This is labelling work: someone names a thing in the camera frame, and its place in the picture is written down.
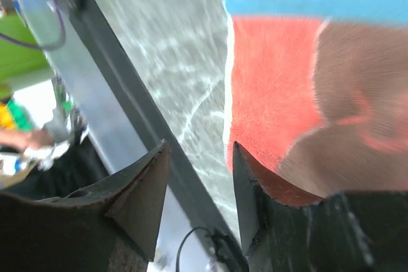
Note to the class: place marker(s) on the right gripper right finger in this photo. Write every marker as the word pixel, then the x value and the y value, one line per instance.
pixel 284 228

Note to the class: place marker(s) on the person in background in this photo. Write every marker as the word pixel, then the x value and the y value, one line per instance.
pixel 41 130

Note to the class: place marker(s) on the brown orange bear towel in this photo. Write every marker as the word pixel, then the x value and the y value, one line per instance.
pixel 316 91

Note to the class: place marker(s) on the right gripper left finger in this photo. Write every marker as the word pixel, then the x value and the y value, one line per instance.
pixel 111 225

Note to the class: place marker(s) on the aluminium rail frame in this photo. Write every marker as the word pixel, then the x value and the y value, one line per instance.
pixel 86 54

